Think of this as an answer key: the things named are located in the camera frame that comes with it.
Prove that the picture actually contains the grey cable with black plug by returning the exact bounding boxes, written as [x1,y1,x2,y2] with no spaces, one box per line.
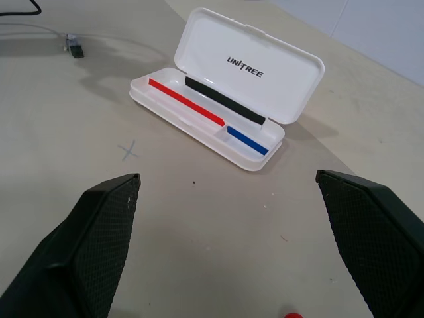
[0,23,166,61]

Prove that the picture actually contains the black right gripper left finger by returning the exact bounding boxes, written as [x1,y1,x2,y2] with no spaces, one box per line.
[0,172,142,318]

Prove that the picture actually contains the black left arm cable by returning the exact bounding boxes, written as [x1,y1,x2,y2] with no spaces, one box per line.
[0,0,42,17]

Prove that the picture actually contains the white rectangular box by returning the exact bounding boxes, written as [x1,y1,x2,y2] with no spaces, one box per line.
[129,7,325,172]

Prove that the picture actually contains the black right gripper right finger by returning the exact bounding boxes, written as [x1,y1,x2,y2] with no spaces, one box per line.
[315,170,424,318]

